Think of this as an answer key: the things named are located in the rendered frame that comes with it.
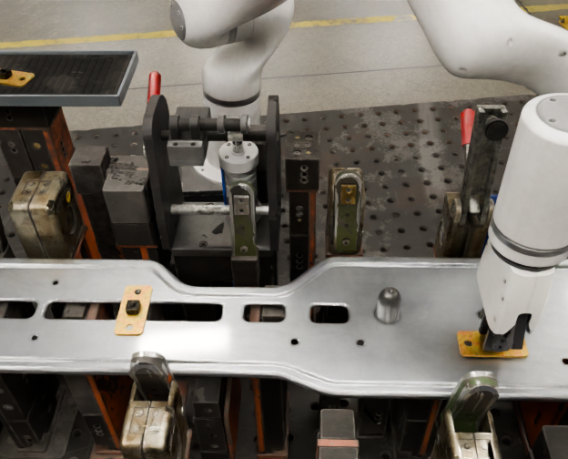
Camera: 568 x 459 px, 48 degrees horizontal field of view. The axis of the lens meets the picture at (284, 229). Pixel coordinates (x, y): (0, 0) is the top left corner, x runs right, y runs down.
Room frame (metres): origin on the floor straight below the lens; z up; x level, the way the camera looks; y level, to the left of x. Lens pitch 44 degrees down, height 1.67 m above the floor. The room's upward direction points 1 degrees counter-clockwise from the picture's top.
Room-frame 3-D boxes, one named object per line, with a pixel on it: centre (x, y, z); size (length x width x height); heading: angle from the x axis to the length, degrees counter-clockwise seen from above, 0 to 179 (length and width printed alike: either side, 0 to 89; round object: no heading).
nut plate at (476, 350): (0.47, -0.26, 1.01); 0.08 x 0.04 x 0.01; 87
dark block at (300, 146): (0.75, -0.03, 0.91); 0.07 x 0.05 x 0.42; 177
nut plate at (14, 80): (0.88, 0.43, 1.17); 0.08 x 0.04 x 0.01; 73
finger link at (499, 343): (0.45, -0.26, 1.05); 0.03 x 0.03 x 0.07; 87
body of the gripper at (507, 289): (0.47, -0.26, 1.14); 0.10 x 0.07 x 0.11; 177
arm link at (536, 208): (0.47, -0.26, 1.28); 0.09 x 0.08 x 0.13; 116
